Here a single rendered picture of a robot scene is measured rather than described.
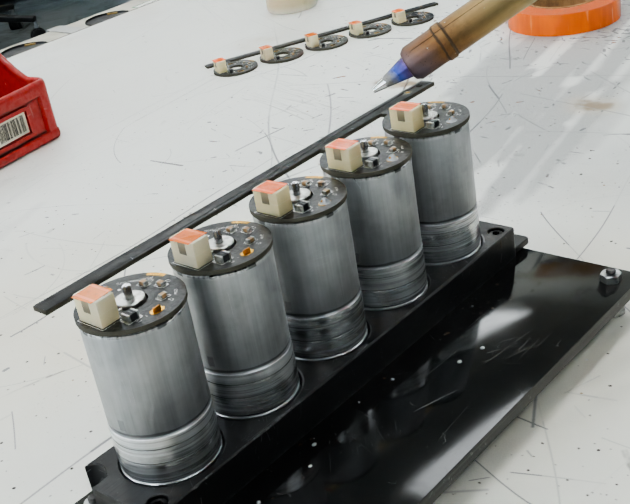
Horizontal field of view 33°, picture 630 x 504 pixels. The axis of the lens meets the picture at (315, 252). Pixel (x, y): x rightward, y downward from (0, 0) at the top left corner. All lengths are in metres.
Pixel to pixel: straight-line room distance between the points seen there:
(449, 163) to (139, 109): 0.29
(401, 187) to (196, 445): 0.09
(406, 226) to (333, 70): 0.29
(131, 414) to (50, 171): 0.28
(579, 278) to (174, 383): 0.14
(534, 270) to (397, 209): 0.06
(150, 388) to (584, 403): 0.12
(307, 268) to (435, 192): 0.06
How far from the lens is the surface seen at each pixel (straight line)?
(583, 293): 0.31
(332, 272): 0.26
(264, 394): 0.26
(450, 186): 0.30
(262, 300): 0.24
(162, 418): 0.23
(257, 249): 0.24
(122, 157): 0.50
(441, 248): 0.31
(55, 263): 0.41
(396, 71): 0.23
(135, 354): 0.23
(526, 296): 0.31
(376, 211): 0.28
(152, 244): 0.26
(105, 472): 0.26
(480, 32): 0.23
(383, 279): 0.29
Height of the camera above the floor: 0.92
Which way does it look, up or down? 27 degrees down
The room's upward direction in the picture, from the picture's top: 10 degrees counter-clockwise
